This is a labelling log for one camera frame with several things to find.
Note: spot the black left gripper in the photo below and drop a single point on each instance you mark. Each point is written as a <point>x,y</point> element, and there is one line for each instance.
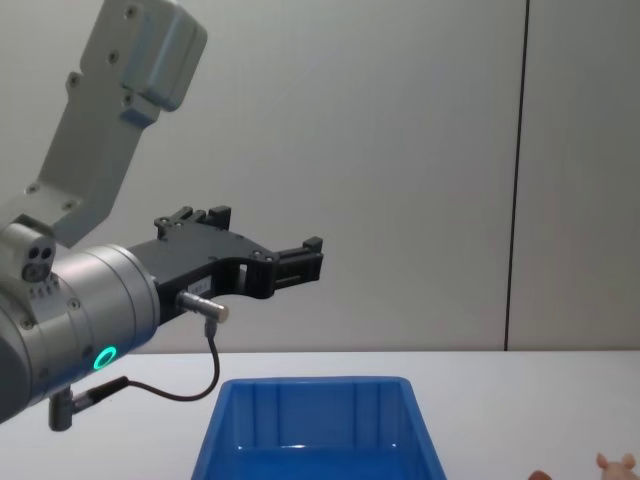
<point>200,260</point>

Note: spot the silver and grey left robot arm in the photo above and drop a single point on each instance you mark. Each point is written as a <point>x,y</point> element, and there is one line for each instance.
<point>95,295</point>

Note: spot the blue plastic bin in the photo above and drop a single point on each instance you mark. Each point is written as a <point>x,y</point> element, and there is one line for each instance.
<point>320,430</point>

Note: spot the small brown rounded object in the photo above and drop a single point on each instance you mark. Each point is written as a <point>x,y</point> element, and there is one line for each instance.
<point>541,475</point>

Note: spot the small pink toy animal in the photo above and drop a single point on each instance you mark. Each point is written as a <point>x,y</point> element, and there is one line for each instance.
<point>616,467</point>

